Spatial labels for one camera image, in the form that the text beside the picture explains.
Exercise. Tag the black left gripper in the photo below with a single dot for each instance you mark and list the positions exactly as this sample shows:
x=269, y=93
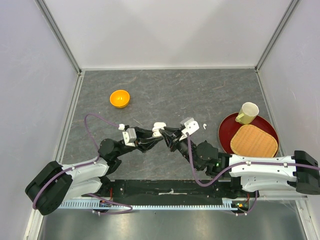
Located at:
x=143, y=143

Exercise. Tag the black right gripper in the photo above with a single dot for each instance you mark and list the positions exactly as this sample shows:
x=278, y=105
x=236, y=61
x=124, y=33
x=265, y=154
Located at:
x=171, y=136

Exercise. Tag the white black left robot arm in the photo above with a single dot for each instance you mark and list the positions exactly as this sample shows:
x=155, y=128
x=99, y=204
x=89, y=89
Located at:
x=57, y=183

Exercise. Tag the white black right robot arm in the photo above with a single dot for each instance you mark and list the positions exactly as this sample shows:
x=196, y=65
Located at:
x=299, y=172

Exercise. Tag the orange plastic bowl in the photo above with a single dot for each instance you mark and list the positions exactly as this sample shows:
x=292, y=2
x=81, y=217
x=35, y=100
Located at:
x=120, y=98

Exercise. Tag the dark red round tray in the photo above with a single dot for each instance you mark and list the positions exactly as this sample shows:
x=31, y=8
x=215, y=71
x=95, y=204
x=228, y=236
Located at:
x=229, y=127

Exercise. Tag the woven bamboo basket tray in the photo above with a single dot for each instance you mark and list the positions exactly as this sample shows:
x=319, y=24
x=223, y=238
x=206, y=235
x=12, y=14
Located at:
x=251, y=141

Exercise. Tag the pale yellow mug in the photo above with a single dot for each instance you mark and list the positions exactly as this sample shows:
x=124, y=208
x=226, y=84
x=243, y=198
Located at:
x=247, y=113

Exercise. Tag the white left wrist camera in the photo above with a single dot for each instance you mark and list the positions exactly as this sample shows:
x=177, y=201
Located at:
x=129, y=137

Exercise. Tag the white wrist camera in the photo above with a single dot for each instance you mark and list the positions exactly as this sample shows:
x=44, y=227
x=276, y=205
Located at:
x=129, y=137
x=189, y=125

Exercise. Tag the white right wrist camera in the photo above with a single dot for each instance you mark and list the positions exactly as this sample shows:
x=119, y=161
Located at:
x=189, y=125

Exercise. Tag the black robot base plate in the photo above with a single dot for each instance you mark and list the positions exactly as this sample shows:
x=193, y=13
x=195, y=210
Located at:
x=170, y=192

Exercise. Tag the light blue cable duct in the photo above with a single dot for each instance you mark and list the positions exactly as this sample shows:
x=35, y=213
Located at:
x=96, y=204

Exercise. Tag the aluminium frame rail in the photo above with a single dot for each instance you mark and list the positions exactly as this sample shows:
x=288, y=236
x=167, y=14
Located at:
x=42, y=5

